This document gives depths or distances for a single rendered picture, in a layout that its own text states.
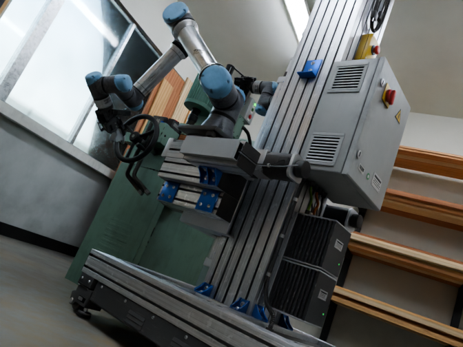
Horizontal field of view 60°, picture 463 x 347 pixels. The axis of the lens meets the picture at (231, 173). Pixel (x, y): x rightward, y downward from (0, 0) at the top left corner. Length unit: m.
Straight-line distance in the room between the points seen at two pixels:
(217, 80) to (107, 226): 1.11
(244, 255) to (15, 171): 2.27
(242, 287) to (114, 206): 1.09
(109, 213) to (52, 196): 1.36
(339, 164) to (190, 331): 0.71
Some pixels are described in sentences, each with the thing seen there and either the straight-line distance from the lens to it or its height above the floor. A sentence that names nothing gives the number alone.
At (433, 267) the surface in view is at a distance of 3.70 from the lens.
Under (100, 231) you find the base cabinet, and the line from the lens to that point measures 2.32.
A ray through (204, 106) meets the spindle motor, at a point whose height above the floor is 1.21.
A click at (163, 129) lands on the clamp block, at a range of 2.21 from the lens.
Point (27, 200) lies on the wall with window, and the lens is 3.51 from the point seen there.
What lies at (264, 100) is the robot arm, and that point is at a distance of 2.11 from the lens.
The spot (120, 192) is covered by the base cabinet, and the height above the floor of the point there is 0.53.
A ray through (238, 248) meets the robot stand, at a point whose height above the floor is 0.43.
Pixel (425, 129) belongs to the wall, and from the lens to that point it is 4.70.
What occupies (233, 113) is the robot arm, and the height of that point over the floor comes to 0.93.
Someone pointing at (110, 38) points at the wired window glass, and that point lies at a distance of 3.90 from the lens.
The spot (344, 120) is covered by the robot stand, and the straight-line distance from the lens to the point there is 1.47.
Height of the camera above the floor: 0.30
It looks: 14 degrees up
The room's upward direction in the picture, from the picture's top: 22 degrees clockwise
